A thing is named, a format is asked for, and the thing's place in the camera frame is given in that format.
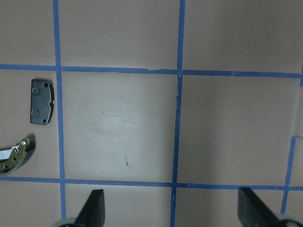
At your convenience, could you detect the olive green brake shoe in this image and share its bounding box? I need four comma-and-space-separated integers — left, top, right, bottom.
0, 137, 36, 178

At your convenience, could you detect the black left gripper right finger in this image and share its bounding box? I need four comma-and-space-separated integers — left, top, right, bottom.
238, 187, 279, 227

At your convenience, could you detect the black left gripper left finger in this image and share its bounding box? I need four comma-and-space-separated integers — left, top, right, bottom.
75, 189, 105, 227

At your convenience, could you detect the dark grey brake pad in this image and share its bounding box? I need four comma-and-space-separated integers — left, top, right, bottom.
30, 79, 54, 125

